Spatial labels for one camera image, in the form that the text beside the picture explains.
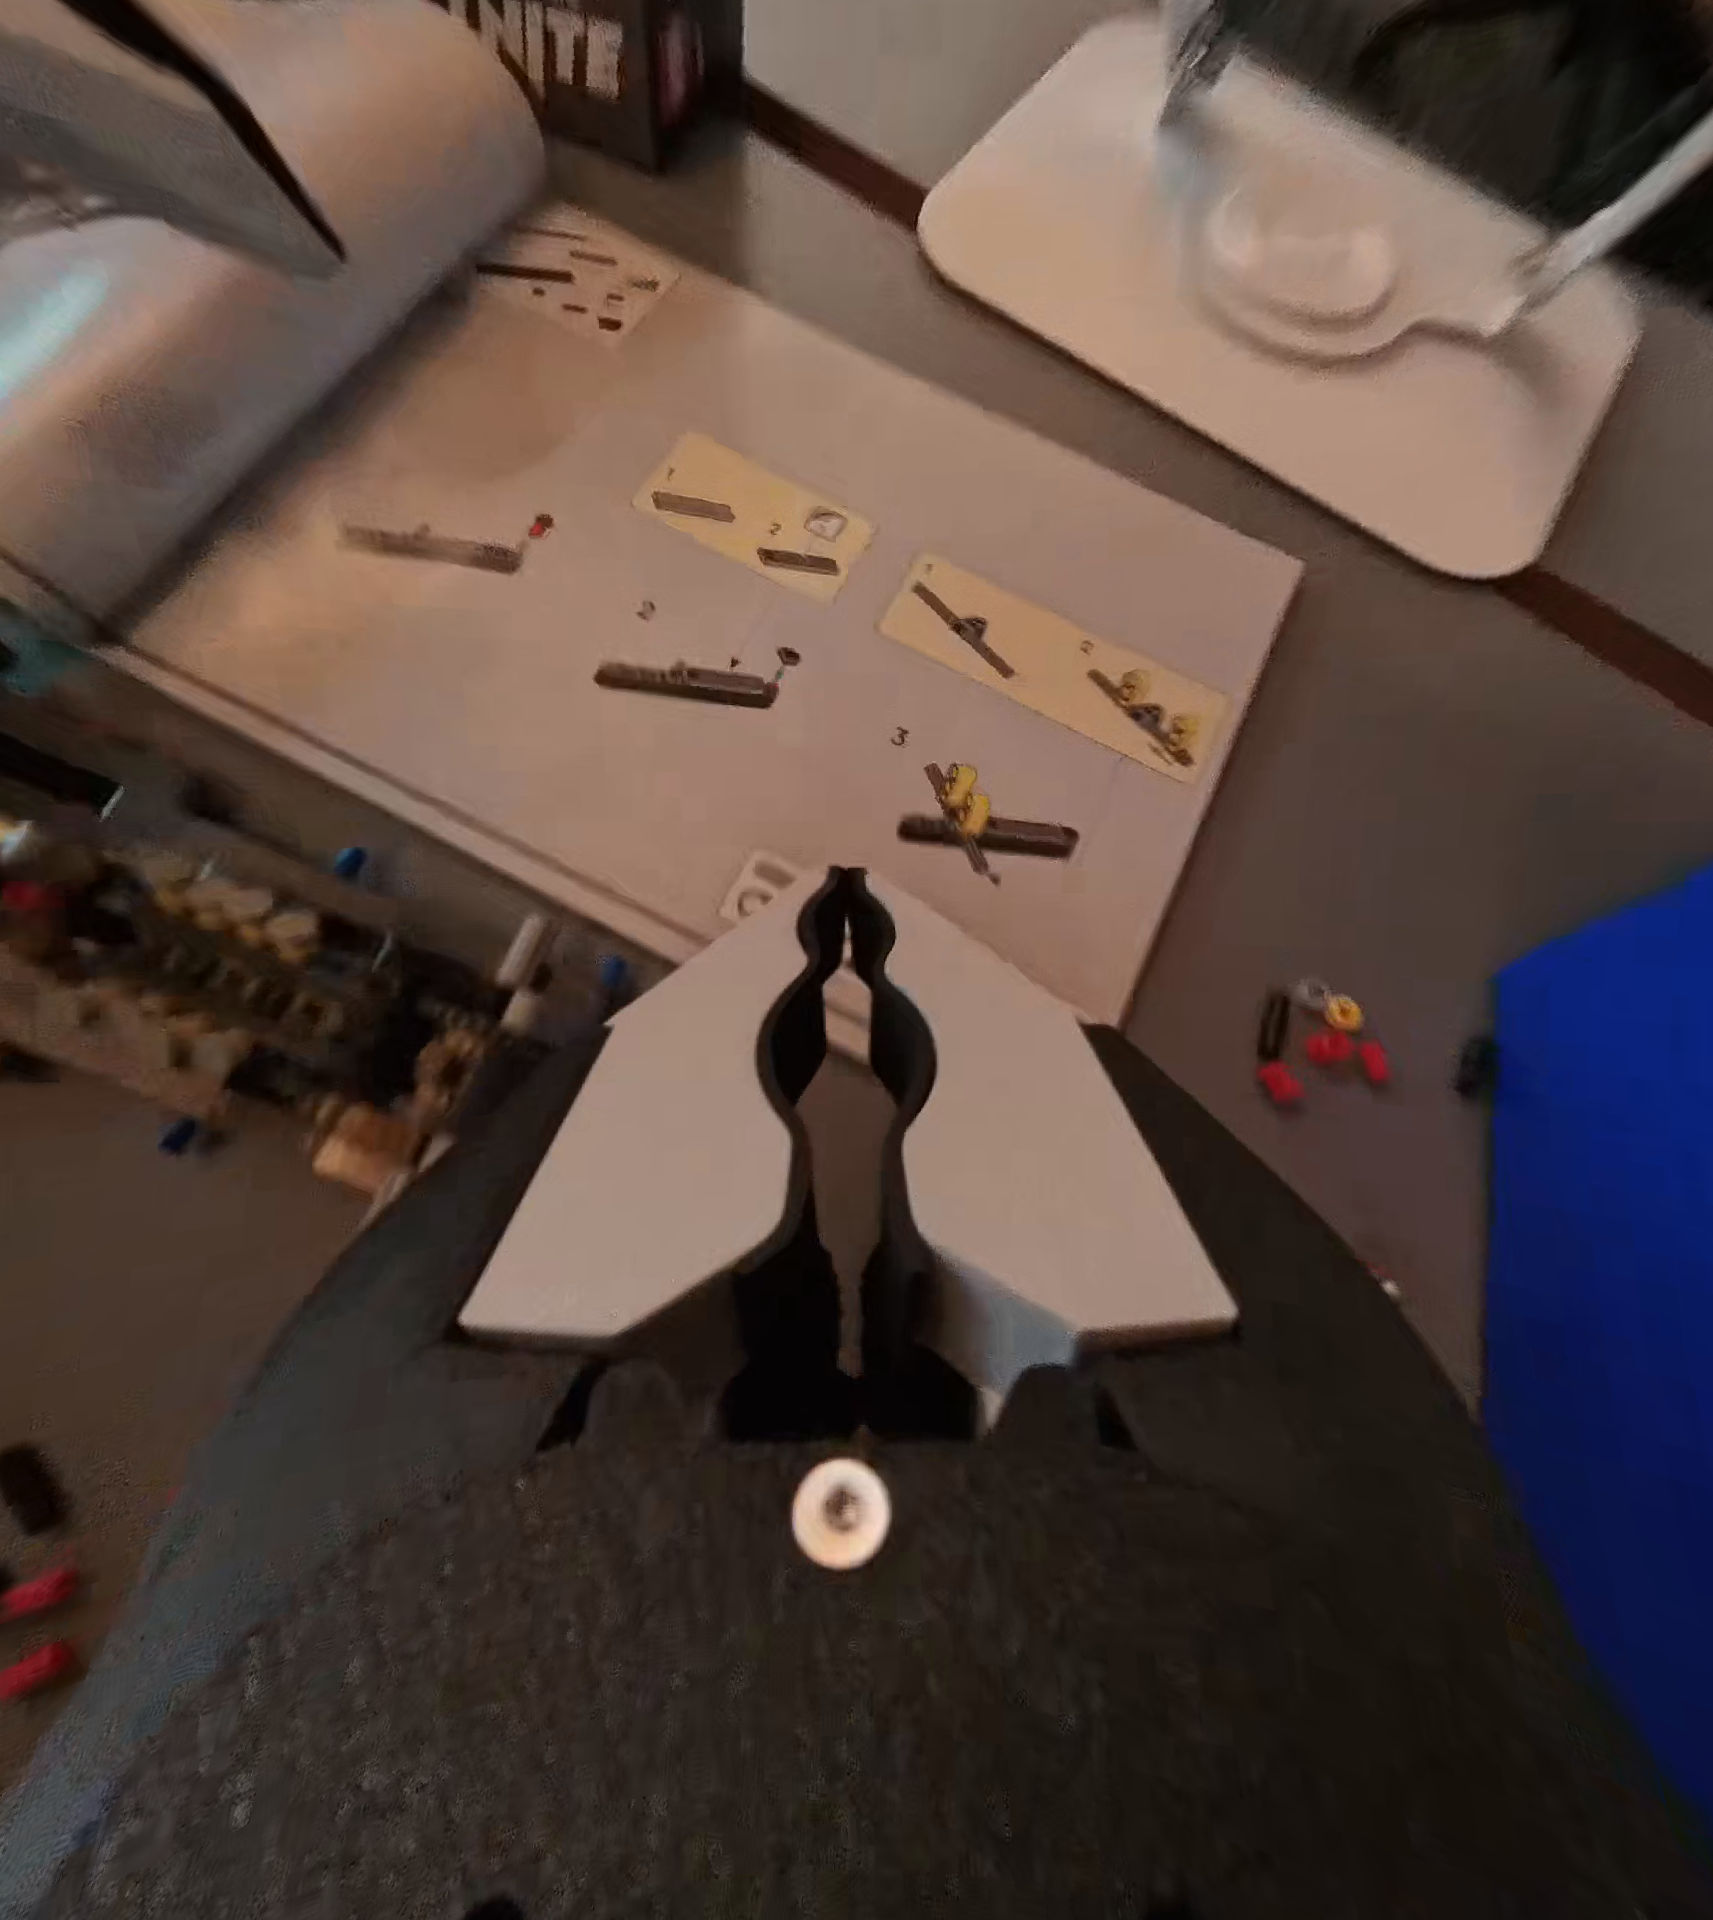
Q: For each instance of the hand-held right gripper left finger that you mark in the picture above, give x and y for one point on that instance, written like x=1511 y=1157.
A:
x=633 y=1170

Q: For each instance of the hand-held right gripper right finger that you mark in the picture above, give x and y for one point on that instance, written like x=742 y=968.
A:
x=1053 y=1170

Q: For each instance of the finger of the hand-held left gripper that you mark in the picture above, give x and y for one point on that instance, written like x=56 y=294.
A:
x=46 y=119

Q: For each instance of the lego car chassis assembly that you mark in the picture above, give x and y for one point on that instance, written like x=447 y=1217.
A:
x=240 y=961

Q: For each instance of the small lego pin cluster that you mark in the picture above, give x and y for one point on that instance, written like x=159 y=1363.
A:
x=1330 y=1042

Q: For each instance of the small black lego pin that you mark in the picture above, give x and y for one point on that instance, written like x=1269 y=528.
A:
x=1472 y=1062

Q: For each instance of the lego set box yellow car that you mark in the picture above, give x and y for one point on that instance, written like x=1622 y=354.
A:
x=615 y=75

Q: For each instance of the lego instruction booklet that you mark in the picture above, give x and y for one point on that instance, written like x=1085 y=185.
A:
x=571 y=448

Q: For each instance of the black lego connector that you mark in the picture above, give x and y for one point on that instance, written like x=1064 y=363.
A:
x=30 y=1488

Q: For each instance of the red lego pin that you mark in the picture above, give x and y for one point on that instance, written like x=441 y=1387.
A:
x=35 y=1669
x=39 y=1593

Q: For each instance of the blue plastic bin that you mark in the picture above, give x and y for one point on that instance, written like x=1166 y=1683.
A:
x=1668 y=1350

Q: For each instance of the wooden document stand white base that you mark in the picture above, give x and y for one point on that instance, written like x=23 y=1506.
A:
x=1098 y=226

